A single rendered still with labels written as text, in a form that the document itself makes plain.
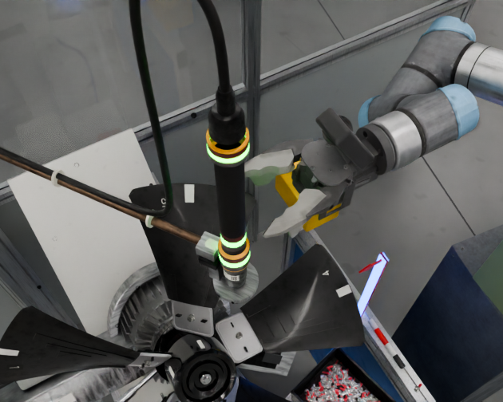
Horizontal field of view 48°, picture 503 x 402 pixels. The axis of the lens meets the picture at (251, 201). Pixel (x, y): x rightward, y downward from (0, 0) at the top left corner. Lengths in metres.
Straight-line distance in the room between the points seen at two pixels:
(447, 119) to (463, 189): 2.07
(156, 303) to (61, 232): 0.24
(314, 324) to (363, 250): 1.44
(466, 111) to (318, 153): 0.22
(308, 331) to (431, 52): 0.58
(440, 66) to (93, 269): 0.78
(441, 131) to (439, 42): 0.18
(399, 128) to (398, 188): 2.01
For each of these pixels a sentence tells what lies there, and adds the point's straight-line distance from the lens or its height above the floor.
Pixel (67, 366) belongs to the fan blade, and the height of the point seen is 1.26.
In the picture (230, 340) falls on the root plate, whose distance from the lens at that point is 1.14.
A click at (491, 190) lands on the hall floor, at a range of 2.93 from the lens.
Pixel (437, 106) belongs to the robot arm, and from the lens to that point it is 0.82.
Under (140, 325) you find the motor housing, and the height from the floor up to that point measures 1.18.
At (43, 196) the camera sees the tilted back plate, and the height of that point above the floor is 1.32.
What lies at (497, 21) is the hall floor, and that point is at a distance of 3.75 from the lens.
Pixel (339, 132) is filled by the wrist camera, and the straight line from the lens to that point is 0.67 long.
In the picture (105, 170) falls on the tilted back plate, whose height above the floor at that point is 1.32.
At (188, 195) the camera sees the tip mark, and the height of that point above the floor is 1.43.
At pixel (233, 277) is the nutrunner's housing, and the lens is 0.83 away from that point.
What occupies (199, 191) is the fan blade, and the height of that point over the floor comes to 1.44.
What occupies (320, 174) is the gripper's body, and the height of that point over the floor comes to 1.67.
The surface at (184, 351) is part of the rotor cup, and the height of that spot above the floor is 1.25.
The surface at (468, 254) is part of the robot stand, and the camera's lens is 1.52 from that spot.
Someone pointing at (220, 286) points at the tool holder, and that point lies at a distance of 0.88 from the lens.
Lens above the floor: 2.27
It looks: 58 degrees down
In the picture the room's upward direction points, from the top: straight up
